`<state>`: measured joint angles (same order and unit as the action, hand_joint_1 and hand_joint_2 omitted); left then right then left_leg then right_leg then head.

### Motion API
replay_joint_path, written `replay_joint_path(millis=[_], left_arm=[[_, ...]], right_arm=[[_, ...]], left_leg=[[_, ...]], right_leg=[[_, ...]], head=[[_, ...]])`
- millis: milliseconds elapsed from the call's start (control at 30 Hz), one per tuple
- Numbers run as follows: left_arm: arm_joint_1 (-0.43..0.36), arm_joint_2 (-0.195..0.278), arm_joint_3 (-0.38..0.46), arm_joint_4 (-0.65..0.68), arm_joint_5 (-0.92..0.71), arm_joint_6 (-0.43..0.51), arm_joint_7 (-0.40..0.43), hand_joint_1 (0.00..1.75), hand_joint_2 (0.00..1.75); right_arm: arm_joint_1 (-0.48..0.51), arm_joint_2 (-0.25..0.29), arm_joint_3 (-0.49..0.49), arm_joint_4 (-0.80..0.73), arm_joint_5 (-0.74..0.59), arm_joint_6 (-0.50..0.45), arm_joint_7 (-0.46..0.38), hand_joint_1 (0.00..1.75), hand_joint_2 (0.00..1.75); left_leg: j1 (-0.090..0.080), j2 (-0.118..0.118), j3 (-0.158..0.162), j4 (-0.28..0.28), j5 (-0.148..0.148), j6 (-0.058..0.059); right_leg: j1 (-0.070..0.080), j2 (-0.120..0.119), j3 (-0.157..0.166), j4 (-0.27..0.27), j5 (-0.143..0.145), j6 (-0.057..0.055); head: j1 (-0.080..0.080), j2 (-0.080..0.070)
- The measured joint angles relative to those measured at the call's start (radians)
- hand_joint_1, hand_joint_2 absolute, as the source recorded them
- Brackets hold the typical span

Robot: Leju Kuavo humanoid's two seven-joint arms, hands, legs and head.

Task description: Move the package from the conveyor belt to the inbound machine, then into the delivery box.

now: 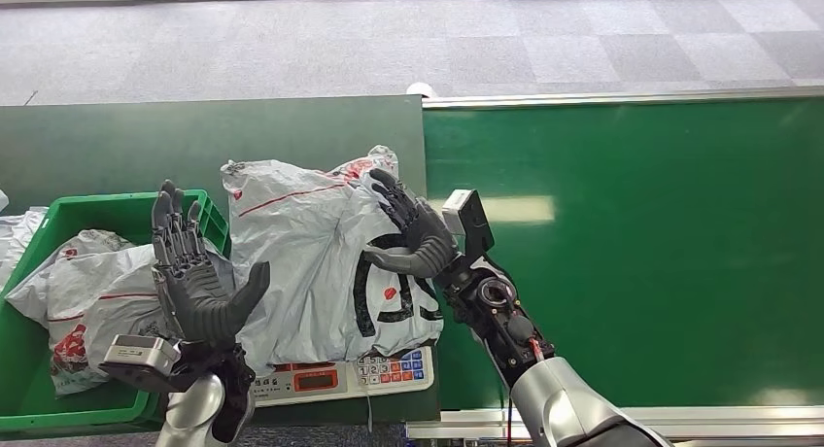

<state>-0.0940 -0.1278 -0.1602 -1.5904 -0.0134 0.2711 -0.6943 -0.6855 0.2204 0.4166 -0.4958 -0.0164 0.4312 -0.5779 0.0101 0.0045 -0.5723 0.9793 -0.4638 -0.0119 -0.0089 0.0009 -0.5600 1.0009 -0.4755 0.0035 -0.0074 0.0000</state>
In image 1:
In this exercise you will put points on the green conveyor belt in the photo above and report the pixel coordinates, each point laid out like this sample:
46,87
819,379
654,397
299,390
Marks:
695,238

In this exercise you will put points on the grey mailer bag red print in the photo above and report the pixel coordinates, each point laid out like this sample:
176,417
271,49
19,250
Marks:
96,289

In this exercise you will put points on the white round roller end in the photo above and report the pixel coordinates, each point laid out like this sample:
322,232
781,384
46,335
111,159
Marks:
422,90

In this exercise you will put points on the grey mailer bag black print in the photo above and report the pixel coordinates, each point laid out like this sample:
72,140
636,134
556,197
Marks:
302,251

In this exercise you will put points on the grey plastic bag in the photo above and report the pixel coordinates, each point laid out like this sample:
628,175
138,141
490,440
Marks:
16,238

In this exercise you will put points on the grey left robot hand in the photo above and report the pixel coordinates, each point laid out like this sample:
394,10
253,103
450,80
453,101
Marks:
199,302

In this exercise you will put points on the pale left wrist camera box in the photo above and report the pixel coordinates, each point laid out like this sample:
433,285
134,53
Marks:
138,357

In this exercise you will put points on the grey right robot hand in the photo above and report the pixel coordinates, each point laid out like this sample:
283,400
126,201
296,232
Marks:
425,244

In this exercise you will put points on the electronic weighing scale steel tray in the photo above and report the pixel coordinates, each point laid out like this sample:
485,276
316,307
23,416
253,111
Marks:
386,370

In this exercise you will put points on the green plastic crate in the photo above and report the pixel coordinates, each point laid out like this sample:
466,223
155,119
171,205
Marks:
96,209

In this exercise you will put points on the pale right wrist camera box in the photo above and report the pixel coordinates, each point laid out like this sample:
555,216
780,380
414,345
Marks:
473,222

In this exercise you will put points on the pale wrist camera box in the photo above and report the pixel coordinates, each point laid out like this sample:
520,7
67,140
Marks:
473,222
138,357

